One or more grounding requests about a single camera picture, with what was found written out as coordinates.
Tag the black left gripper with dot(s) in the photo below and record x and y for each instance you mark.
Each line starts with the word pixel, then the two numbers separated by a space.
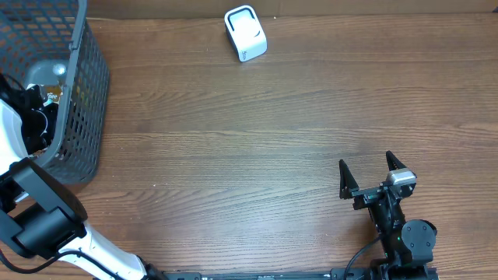
pixel 35 141

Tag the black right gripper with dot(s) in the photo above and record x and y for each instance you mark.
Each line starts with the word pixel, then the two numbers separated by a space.
pixel 365 194

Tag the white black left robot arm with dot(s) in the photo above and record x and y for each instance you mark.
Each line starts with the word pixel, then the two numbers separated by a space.
pixel 39 215

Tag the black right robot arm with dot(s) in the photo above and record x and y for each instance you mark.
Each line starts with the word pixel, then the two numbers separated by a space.
pixel 408 245

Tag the white barcode scanner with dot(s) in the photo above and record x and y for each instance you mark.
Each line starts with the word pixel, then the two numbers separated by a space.
pixel 245 32

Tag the grey plastic mesh basket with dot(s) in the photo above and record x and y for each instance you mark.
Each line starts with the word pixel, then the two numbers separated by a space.
pixel 50 43

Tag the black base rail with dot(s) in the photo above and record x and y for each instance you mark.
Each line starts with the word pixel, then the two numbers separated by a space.
pixel 295 275

